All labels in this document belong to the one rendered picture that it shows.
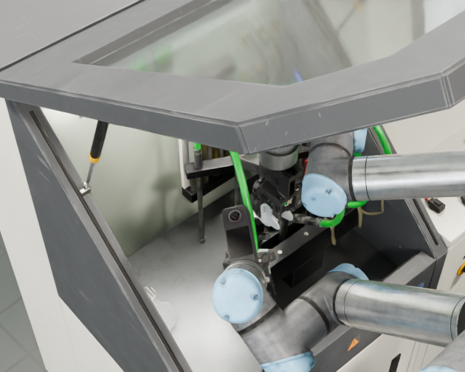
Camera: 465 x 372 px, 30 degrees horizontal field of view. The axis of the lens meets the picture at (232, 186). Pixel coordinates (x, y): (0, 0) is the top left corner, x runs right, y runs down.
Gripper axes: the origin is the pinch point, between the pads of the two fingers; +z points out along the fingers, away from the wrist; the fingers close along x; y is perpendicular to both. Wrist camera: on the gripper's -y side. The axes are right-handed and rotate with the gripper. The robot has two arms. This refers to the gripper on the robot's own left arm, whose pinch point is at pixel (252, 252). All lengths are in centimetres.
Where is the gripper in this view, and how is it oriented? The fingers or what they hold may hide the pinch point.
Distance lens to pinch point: 162.6
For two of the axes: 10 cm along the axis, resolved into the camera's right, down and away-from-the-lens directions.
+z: 1.1, -0.6, 9.9
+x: 9.7, -2.1, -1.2
